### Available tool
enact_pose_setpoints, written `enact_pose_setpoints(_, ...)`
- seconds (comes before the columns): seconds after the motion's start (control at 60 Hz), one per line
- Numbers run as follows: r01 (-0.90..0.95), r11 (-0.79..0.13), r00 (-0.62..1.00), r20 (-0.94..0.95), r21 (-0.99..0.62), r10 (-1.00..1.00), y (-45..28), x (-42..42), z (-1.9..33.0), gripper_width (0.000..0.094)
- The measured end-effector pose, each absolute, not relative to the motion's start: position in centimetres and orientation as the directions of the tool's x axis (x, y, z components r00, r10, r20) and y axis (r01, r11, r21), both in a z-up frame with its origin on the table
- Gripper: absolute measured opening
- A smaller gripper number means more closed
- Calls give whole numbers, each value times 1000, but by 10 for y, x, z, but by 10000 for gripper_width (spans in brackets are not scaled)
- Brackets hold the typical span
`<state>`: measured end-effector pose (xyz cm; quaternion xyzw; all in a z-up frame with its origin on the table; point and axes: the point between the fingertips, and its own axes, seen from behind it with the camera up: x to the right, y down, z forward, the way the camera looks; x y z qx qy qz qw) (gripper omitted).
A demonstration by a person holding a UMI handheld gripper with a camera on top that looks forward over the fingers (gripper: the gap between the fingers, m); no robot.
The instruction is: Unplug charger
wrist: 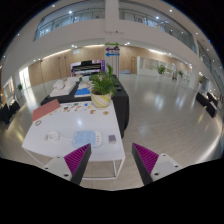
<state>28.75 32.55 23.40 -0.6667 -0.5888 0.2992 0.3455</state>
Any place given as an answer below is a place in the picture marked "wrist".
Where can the black piano with display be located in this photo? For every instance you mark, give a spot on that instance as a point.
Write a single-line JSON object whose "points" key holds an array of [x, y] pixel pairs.
{"points": [[87, 67]]}

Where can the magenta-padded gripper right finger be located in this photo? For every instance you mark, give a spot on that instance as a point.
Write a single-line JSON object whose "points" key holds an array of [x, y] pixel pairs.
{"points": [[146, 159]]}

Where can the potted plant in striped pot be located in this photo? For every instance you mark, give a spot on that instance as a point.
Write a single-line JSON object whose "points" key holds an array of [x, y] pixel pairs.
{"points": [[101, 99]]}

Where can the light blue power strip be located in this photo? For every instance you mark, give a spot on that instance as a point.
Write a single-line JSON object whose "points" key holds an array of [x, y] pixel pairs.
{"points": [[85, 138]]}

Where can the red flat sheet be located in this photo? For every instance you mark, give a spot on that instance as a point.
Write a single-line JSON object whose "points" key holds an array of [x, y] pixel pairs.
{"points": [[46, 110]]}

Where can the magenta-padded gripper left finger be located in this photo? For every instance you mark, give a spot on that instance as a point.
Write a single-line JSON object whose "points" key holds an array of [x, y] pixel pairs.
{"points": [[77, 158]]}

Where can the direction sign with arrows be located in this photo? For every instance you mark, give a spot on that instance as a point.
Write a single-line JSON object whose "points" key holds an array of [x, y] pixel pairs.
{"points": [[112, 53]]}

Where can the black-covered side table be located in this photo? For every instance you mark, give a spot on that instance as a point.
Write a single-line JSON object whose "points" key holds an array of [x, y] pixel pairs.
{"points": [[208, 105], [8, 112]]}

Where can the small background potted plant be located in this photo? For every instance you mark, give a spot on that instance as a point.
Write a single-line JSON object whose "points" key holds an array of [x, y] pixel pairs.
{"points": [[20, 87]]}

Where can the white architectural model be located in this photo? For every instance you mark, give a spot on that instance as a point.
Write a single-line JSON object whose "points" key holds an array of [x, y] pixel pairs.
{"points": [[62, 88]]}

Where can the blue flat board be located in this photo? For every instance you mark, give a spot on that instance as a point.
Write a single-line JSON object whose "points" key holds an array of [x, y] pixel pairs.
{"points": [[82, 92]]}

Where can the large background potted plant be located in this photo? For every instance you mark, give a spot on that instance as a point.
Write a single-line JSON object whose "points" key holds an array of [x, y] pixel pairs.
{"points": [[161, 69]]}

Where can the black-clothed table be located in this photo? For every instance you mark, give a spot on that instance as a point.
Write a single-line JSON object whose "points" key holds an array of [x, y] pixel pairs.
{"points": [[122, 110]]}

